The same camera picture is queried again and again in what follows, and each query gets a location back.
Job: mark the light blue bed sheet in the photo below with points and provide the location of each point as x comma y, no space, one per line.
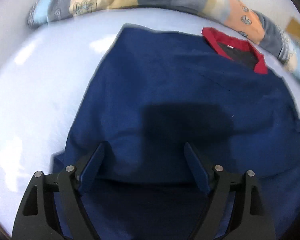
40,92

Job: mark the brown board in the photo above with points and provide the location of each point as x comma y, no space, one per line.
298,30

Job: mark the navy garment with red collar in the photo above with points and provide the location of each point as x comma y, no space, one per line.
165,80

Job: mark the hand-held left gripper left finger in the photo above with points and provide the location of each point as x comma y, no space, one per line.
91,170

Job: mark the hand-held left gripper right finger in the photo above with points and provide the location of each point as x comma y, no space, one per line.
197,170

